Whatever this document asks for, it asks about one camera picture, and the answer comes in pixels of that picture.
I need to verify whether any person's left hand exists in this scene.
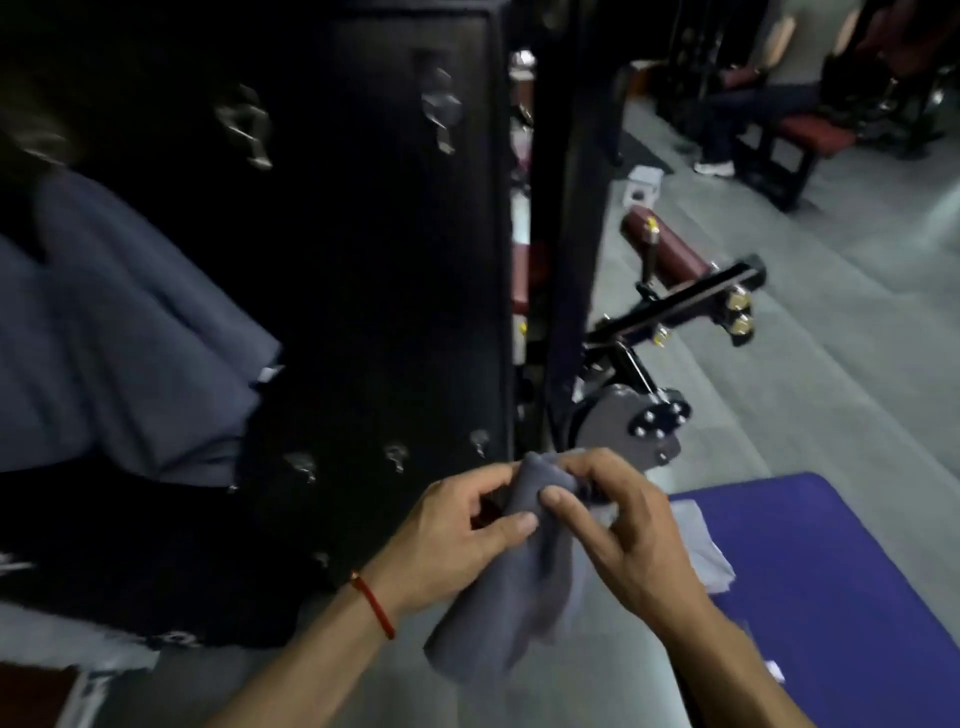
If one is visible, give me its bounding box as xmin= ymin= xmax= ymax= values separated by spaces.
xmin=371 ymin=459 xmax=541 ymax=624

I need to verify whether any person's right hand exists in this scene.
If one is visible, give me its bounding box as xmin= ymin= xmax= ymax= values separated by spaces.
xmin=539 ymin=447 xmax=719 ymax=648

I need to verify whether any light grey towel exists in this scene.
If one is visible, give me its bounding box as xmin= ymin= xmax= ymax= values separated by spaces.
xmin=669 ymin=500 xmax=738 ymax=595

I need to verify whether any purple ribbed mat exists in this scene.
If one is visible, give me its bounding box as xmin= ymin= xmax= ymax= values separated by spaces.
xmin=667 ymin=470 xmax=960 ymax=728

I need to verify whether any black weight stack machine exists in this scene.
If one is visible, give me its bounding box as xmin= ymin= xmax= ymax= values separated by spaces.
xmin=0 ymin=0 xmax=768 ymax=594

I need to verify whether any small white step stool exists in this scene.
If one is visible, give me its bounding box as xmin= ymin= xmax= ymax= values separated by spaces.
xmin=626 ymin=166 xmax=667 ymax=209

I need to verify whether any maroon workout bench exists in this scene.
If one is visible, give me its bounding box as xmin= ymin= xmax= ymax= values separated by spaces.
xmin=731 ymin=112 xmax=858 ymax=214

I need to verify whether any red padded gym machine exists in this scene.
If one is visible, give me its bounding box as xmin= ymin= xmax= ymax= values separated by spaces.
xmin=862 ymin=0 xmax=960 ymax=160

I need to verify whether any red string bracelet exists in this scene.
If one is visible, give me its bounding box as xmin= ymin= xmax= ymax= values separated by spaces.
xmin=350 ymin=571 xmax=397 ymax=641

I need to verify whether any white upright post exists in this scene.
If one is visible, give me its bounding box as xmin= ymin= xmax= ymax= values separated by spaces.
xmin=0 ymin=603 xmax=163 ymax=728

